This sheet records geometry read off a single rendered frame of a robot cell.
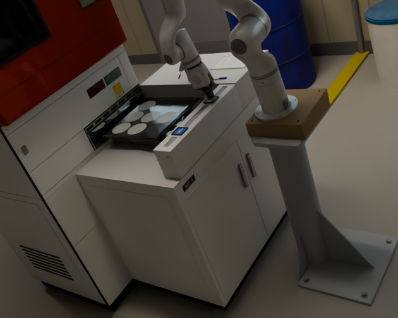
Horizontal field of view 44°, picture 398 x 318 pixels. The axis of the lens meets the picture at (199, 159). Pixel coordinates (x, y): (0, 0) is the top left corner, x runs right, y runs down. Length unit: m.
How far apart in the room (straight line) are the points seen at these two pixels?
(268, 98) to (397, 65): 1.96
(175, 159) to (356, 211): 1.27
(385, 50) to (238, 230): 1.96
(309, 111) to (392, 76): 1.94
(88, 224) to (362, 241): 1.40
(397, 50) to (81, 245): 2.54
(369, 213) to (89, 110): 1.60
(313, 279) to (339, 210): 0.53
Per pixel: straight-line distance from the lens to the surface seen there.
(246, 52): 1.91
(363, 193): 3.02
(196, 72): 2.19
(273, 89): 2.05
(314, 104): 2.11
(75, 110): 2.44
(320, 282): 2.55
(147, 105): 2.62
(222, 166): 2.27
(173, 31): 2.08
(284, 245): 2.79
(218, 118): 2.23
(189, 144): 2.07
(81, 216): 2.52
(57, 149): 2.38
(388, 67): 3.93
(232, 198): 2.37
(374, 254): 2.63
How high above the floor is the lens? 1.89
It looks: 30 degrees down
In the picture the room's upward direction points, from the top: 21 degrees counter-clockwise
